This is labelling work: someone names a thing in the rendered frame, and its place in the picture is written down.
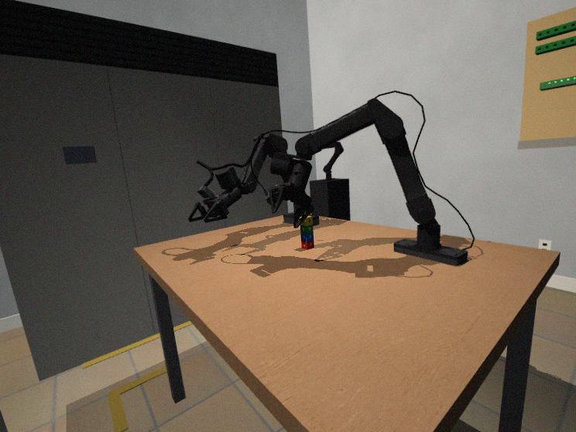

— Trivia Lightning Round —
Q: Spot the blue block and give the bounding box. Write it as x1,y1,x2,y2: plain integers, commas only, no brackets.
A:
300,232,314,242

